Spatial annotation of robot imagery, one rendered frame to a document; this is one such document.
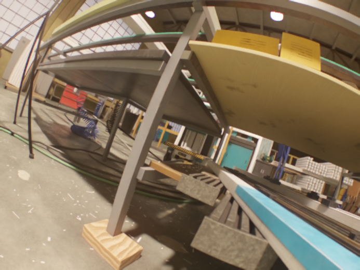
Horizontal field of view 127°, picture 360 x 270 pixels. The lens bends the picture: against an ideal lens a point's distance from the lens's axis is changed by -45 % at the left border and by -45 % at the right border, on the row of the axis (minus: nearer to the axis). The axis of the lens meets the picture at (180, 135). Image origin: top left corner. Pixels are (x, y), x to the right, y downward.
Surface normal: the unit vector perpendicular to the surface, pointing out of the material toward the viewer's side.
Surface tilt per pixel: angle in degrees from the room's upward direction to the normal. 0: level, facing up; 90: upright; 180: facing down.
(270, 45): 90
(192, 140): 90
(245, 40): 90
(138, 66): 90
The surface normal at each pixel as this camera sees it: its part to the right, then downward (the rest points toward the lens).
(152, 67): -0.38, -0.19
